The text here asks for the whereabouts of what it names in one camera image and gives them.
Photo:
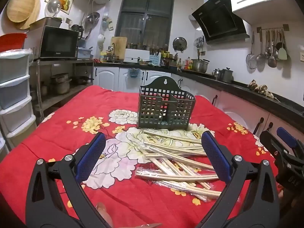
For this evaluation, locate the steel pot with lid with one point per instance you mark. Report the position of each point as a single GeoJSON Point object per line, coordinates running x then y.
{"type": "Point", "coordinates": [227, 76]}

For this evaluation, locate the wall power socket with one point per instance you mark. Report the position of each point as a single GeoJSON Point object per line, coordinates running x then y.
{"type": "Point", "coordinates": [302, 57]}

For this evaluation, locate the grey cooking pot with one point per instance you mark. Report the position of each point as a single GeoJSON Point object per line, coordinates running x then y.
{"type": "Point", "coordinates": [60, 84]}

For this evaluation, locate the round bamboo tray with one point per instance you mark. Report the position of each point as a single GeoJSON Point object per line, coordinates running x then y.
{"type": "Point", "coordinates": [36, 11]}
{"type": "Point", "coordinates": [20, 4]}

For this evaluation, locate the wooden cutting board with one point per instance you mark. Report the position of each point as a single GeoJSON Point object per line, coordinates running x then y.
{"type": "Point", "coordinates": [120, 47]}

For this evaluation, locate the dark glass kettle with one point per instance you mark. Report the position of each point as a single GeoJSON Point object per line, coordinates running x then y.
{"type": "Point", "coordinates": [76, 31]}

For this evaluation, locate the sink faucet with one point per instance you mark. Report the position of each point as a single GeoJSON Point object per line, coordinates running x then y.
{"type": "Point", "coordinates": [113, 51]}

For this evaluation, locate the plastic drawer unit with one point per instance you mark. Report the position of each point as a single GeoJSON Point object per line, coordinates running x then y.
{"type": "Point", "coordinates": [14, 85]}

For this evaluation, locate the red floral blanket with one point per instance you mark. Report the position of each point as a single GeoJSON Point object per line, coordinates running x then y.
{"type": "Point", "coordinates": [59, 128]}

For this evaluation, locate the glass pot lid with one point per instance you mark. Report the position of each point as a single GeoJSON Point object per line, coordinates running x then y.
{"type": "Point", "coordinates": [53, 7]}

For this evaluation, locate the red plastic basin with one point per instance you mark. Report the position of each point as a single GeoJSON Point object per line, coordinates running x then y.
{"type": "Point", "coordinates": [11, 41]}

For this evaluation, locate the row of condiment bottles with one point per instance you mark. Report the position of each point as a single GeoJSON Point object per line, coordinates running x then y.
{"type": "Point", "coordinates": [185, 64]}

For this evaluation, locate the steel stockpot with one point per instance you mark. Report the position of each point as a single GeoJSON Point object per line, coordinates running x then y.
{"type": "Point", "coordinates": [199, 66]}

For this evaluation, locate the hanging mesh strainer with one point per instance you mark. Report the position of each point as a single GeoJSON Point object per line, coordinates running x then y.
{"type": "Point", "coordinates": [251, 60]}

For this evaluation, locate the hanging steel pot lid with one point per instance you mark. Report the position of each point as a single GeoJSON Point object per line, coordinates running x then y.
{"type": "Point", "coordinates": [179, 44]}

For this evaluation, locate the hanging steel ladle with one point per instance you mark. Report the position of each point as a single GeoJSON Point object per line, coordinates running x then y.
{"type": "Point", "coordinates": [260, 60]}

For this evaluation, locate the small steel kettle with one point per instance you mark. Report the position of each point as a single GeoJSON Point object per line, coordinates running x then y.
{"type": "Point", "coordinates": [216, 74]}

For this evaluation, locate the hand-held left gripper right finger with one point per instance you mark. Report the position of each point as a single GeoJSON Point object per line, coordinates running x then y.
{"type": "Point", "coordinates": [216, 156]}

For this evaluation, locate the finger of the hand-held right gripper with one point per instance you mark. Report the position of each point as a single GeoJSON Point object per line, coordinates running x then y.
{"type": "Point", "coordinates": [286, 136]}
{"type": "Point", "coordinates": [270, 142]}

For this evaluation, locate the blue plastic basket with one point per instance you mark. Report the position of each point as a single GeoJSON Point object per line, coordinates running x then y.
{"type": "Point", "coordinates": [85, 53]}

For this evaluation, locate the yellow dish soap bottle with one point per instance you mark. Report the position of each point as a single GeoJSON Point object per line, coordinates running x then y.
{"type": "Point", "coordinates": [102, 57]}

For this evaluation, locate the hanging dark ladle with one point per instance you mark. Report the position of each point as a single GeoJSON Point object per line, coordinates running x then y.
{"type": "Point", "coordinates": [272, 61]}

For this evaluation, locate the black microwave oven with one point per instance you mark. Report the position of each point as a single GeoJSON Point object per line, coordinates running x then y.
{"type": "Point", "coordinates": [57, 42]}

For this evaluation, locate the dried roots pile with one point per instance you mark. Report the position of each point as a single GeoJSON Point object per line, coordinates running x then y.
{"type": "Point", "coordinates": [261, 89]}

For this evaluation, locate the blue plastic bag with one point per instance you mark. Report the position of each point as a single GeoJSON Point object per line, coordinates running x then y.
{"type": "Point", "coordinates": [134, 73]}

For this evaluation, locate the white plastic jug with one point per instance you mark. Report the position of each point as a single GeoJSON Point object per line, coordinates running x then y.
{"type": "Point", "coordinates": [101, 40]}

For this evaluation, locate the person's left hand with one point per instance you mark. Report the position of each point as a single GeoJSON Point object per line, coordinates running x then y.
{"type": "Point", "coordinates": [104, 215]}

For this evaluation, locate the green plastic utensil holder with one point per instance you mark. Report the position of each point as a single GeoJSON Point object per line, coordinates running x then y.
{"type": "Point", "coordinates": [152, 109]}

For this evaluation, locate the hanging green spatula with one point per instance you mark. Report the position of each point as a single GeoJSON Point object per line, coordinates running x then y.
{"type": "Point", "coordinates": [283, 53]}

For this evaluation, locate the blue knife block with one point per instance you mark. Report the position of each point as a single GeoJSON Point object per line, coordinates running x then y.
{"type": "Point", "coordinates": [154, 59]}

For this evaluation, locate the black range hood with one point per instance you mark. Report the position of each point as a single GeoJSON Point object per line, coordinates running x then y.
{"type": "Point", "coordinates": [218, 21]}

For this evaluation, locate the pile of chopsticks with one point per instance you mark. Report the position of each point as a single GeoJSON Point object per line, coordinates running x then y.
{"type": "Point", "coordinates": [166, 147]}

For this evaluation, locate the small food bowl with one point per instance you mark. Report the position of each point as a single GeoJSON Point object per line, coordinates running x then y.
{"type": "Point", "coordinates": [144, 63]}

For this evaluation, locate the hanging cleaning sponges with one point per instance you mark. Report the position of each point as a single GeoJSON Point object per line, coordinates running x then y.
{"type": "Point", "coordinates": [108, 23]}

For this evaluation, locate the black frying pan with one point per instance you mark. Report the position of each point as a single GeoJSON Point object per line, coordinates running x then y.
{"type": "Point", "coordinates": [83, 80]}

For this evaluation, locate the grey storage box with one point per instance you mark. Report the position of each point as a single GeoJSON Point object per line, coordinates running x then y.
{"type": "Point", "coordinates": [45, 23]}

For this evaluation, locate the dark framed window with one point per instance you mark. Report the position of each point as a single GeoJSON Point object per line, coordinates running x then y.
{"type": "Point", "coordinates": [133, 28]}

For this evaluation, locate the bunch of hanging steel utensils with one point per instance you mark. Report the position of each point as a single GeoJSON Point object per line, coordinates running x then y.
{"type": "Point", "coordinates": [199, 41]}

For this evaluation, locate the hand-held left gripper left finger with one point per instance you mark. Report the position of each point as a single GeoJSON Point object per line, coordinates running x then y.
{"type": "Point", "coordinates": [91, 156]}

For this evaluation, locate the hanging steel colander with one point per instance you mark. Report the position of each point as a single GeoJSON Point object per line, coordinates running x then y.
{"type": "Point", "coordinates": [92, 20]}

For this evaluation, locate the metal shelf rack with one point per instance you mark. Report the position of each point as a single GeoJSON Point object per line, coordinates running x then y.
{"type": "Point", "coordinates": [59, 97]}

